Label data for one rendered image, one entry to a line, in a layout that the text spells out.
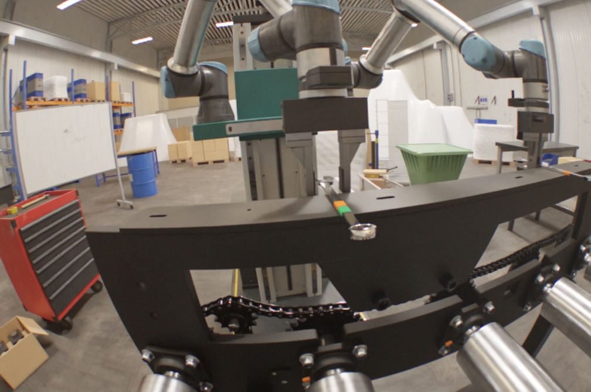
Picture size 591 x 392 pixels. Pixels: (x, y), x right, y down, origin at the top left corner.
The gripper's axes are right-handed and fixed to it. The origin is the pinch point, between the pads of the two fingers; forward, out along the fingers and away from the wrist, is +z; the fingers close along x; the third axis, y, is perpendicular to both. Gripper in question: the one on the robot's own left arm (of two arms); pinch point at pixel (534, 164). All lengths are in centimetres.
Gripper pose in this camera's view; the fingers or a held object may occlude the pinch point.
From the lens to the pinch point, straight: 75.9
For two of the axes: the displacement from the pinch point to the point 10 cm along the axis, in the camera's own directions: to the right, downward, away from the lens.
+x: 9.9, -0.8, 0.6
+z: 0.7, 9.8, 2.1
